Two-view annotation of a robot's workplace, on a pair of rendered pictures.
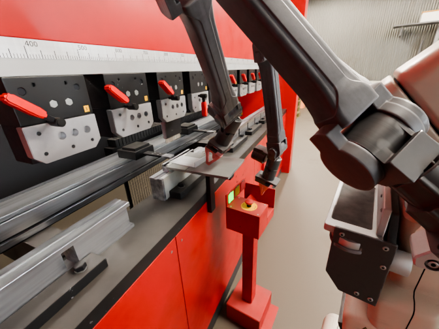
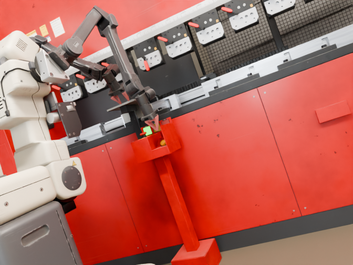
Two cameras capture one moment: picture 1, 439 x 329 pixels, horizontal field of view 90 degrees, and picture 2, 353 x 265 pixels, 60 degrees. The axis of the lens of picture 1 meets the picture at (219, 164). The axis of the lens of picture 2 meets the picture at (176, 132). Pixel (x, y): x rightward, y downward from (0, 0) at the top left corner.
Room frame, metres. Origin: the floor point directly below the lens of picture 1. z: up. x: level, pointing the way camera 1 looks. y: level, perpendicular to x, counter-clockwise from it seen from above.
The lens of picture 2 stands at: (0.75, -1.81, 0.78)
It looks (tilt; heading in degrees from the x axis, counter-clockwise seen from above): 1 degrees down; 82
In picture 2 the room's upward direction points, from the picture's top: 20 degrees counter-clockwise
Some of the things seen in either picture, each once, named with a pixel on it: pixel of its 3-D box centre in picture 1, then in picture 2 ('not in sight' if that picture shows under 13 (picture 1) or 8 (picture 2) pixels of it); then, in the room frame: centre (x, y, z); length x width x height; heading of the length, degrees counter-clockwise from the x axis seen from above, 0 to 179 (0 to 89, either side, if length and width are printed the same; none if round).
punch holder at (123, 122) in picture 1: (121, 104); (96, 78); (0.66, 0.28, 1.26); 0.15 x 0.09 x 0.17; 155
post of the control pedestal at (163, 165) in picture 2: (249, 262); (176, 202); (0.86, -0.14, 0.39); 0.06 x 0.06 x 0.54; 58
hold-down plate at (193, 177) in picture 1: (194, 179); (147, 118); (0.88, 0.12, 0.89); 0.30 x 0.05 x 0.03; 155
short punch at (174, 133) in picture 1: (172, 128); not in sight; (0.87, 0.19, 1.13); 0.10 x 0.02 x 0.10; 155
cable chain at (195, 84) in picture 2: (138, 134); (183, 89); (1.23, 0.46, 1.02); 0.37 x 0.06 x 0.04; 155
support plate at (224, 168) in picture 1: (206, 164); (130, 104); (0.81, 0.05, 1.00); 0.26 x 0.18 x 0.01; 65
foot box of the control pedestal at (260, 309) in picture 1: (253, 306); (195, 262); (0.84, -0.17, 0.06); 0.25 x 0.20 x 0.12; 58
